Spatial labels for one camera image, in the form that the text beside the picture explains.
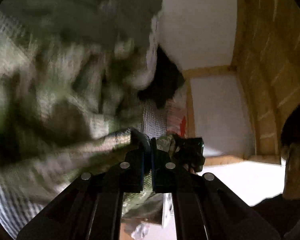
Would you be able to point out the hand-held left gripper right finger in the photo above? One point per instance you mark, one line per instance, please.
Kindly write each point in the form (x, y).
(153, 177)

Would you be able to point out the black white checkered bedsheet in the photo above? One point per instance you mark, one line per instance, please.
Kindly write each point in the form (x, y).
(152, 117)

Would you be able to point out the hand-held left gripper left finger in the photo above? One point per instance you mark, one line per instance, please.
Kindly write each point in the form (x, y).
(142, 175)

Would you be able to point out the person's head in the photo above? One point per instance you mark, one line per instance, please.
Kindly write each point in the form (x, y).
(297, 155)

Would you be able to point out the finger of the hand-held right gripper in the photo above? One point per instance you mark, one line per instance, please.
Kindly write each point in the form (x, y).
(181, 146)

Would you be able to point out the person's dark top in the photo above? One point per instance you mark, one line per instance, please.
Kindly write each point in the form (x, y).
(284, 217)

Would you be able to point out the wooden bunk bed frame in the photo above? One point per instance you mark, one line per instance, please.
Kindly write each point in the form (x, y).
(264, 55)

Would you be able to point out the green plaid camouflage blanket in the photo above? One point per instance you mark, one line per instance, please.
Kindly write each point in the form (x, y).
(52, 92)

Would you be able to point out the black clothes heap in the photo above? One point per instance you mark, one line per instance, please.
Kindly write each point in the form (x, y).
(165, 85)

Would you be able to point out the red white striped cloth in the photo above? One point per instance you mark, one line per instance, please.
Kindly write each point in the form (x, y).
(177, 120)

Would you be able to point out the white crumpled paper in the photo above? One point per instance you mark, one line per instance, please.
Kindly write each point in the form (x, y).
(140, 232)

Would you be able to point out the person's right hand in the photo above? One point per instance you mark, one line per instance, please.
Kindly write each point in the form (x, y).
(190, 169)

